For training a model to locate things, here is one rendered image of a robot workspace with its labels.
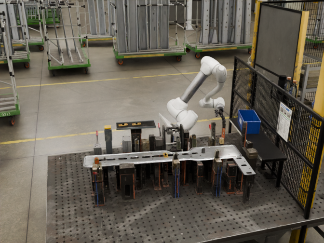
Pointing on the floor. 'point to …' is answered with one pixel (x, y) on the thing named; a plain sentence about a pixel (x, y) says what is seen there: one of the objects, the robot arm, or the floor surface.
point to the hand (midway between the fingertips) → (220, 119)
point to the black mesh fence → (278, 135)
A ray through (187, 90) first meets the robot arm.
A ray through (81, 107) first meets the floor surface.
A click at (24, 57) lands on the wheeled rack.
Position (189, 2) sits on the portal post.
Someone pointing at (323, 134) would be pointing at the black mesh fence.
